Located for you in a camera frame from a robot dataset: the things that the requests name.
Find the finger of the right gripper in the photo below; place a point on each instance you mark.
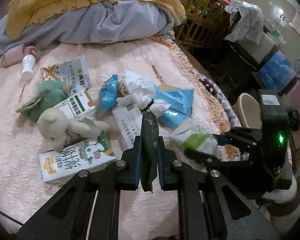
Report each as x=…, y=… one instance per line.
x=242, y=174
x=245, y=139

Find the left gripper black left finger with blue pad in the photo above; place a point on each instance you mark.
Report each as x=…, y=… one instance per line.
x=87, y=206

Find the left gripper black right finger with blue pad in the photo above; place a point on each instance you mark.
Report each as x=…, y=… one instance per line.
x=209, y=206

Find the white green wrapper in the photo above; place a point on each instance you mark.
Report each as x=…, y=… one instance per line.
x=192, y=136

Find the dark green wrapper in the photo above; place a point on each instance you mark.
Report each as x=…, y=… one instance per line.
x=149, y=138

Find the green white medicine box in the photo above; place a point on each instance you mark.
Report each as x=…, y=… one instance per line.
x=77, y=105

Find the white orange snack bag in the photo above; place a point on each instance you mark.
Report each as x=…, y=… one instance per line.
x=74, y=73

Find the beige trash bin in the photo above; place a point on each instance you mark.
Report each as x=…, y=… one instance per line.
x=247, y=110

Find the white milk carton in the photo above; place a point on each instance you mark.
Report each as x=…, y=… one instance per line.
x=91, y=154

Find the light blue plastic package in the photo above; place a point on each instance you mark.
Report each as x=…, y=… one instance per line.
x=180, y=100

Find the blue storage box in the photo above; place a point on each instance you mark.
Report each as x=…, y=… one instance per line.
x=277, y=73

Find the beige plush bear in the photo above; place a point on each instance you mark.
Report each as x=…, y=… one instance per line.
x=59, y=131

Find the white paper leaflet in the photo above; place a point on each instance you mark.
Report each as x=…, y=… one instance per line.
x=129, y=121

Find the pink quilted bed cover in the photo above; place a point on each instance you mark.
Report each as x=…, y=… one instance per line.
x=22, y=189

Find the white crumpled plastic bag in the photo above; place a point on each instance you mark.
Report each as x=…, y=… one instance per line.
x=140, y=91

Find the blue snack wrapper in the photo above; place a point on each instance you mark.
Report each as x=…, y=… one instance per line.
x=108, y=95

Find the white plastic bag on chair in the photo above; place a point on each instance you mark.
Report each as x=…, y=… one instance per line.
x=249, y=26

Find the green plush toy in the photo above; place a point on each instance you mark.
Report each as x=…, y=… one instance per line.
x=49, y=93

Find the wooden crib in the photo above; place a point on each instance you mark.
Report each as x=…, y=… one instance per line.
x=205, y=20

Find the white bottle pink cap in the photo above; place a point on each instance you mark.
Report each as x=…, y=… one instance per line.
x=28, y=62

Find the pink small pouch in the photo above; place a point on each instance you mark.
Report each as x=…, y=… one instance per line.
x=12, y=56

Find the grey folded blanket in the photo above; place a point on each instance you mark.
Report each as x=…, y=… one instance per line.
x=102, y=22

